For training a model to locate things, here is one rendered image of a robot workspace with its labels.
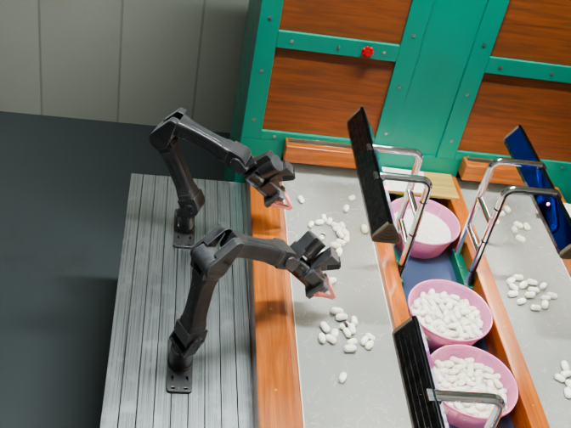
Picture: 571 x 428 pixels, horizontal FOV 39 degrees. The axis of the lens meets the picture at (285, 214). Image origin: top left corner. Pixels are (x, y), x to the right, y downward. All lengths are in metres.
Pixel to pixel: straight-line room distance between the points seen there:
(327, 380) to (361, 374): 0.10
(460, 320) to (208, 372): 0.81
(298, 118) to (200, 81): 1.50
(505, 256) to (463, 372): 0.60
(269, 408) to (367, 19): 1.34
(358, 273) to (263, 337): 0.46
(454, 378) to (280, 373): 0.51
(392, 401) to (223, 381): 0.47
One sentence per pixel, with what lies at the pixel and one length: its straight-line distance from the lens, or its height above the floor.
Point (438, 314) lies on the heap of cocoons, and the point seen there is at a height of 0.74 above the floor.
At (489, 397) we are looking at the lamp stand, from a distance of 1.86.
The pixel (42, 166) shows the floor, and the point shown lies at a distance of 4.17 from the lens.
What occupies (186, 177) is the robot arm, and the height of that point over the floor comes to 0.90.
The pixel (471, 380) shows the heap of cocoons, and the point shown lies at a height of 0.73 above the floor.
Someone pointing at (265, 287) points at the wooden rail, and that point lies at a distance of 2.46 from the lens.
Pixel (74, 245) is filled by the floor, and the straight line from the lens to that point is 3.70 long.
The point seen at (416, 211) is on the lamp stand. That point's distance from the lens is 2.52.
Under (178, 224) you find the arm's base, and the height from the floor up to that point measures 0.71.
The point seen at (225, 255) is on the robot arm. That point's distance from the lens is 2.03.
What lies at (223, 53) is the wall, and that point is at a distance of 4.29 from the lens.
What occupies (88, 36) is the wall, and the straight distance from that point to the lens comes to 4.29.
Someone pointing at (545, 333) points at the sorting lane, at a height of 0.74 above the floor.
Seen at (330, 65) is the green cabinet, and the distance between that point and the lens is 2.85.
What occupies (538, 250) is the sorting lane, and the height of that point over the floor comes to 0.74.
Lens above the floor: 2.43
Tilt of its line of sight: 37 degrees down
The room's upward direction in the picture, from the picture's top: 12 degrees clockwise
